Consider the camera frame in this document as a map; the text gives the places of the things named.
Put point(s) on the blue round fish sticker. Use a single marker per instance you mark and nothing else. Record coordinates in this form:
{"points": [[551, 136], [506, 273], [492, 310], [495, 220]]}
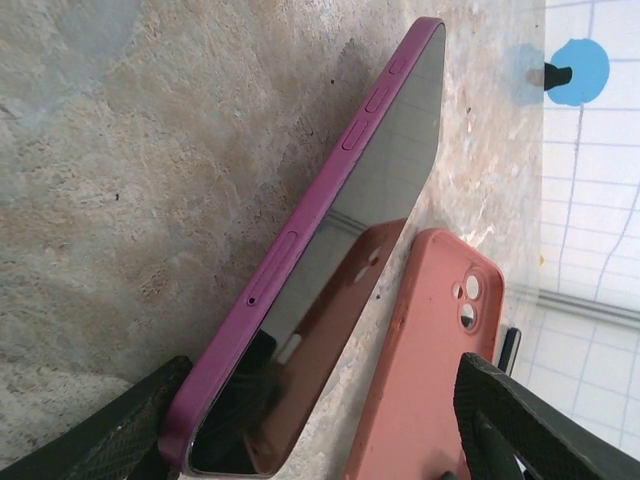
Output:
{"points": [[577, 72]]}

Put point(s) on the aluminium corner post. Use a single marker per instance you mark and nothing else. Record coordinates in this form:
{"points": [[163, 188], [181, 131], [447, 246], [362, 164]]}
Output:
{"points": [[590, 307]]}

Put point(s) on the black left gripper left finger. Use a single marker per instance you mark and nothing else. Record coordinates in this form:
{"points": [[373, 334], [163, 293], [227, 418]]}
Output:
{"points": [[115, 440]]}

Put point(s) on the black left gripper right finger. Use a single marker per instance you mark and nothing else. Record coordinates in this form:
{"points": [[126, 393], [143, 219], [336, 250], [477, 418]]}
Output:
{"points": [[500, 400]]}

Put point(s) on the pink phone case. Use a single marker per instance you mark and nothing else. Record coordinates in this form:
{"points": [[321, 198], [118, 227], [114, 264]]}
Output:
{"points": [[425, 375]]}

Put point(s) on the black phone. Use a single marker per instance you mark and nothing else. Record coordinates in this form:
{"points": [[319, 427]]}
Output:
{"points": [[350, 210]]}

